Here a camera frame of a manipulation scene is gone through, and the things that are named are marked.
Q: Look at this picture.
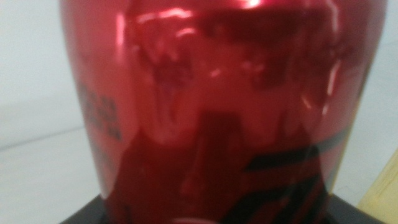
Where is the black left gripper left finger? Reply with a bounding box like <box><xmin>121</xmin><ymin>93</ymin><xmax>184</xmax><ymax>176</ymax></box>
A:
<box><xmin>60</xmin><ymin>194</ymin><xmax>108</xmax><ymax>224</ymax></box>

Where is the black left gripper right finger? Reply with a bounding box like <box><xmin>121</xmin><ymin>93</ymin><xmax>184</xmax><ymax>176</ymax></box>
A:
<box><xmin>325</xmin><ymin>194</ymin><xmax>386</xmax><ymax>224</ymax></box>

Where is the yellow tea bottle green label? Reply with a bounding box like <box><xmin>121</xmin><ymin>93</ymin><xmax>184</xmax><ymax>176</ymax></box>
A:
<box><xmin>357</xmin><ymin>148</ymin><xmax>398</xmax><ymax>224</ymax></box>

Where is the red metallic drink can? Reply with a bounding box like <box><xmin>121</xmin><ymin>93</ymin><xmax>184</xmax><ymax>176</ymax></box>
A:
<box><xmin>58</xmin><ymin>0</ymin><xmax>388</xmax><ymax>224</ymax></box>

